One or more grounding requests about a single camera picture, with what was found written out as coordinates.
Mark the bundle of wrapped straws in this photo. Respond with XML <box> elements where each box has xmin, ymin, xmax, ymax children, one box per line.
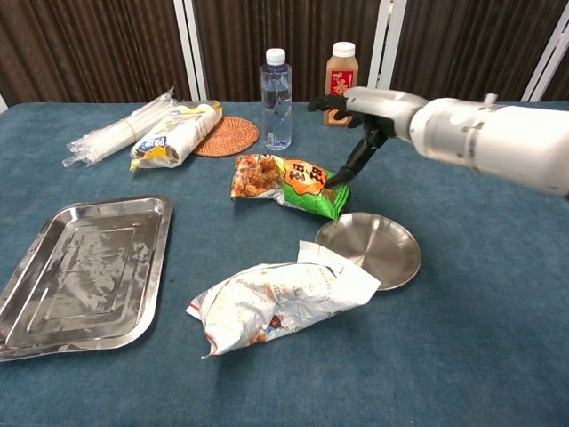
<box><xmin>61</xmin><ymin>86</ymin><xmax>177</xmax><ymax>169</ymax></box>

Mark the green orange snack bag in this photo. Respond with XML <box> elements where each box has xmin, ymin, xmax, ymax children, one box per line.
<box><xmin>229</xmin><ymin>153</ymin><xmax>351</xmax><ymax>222</ymax></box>

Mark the rectangular steel tray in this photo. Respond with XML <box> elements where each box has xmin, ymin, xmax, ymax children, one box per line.
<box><xmin>0</xmin><ymin>194</ymin><xmax>173</xmax><ymax>362</ymax></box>

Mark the juice bottle red label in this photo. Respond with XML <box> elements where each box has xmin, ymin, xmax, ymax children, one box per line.
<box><xmin>323</xmin><ymin>41</ymin><xmax>359</xmax><ymax>128</ymax></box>

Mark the round steel plate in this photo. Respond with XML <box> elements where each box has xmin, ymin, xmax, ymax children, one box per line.
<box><xmin>314</xmin><ymin>212</ymin><xmax>422</xmax><ymax>293</ymax></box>

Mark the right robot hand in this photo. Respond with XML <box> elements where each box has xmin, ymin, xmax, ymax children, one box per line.
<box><xmin>307</xmin><ymin>86</ymin><xmax>429</xmax><ymax>188</ymax></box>

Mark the clear water bottle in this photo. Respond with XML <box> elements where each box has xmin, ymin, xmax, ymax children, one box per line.
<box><xmin>260</xmin><ymin>47</ymin><xmax>293</xmax><ymax>151</ymax></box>

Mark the white snack bag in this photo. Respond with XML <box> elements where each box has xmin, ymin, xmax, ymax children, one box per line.
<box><xmin>186</xmin><ymin>239</ymin><xmax>382</xmax><ymax>359</ymax></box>

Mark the yellow white package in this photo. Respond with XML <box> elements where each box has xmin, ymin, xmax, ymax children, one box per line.
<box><xmin>129</xmin><ymin>100</ymin><xmax>224</xmax><ymax>173</ymax></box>

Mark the round woven rattan coaster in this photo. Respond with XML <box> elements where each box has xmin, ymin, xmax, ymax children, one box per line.
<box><xmin>192</xmin><ymin>116</ymin><xmax>260</xmax><ymax>157</ymax></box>

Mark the blue felt table mat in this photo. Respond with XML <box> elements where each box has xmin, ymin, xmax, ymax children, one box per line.
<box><xmin>0</xmin><ymin>101</ymin><xmax>569</xmax><ymax>427</ymax></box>

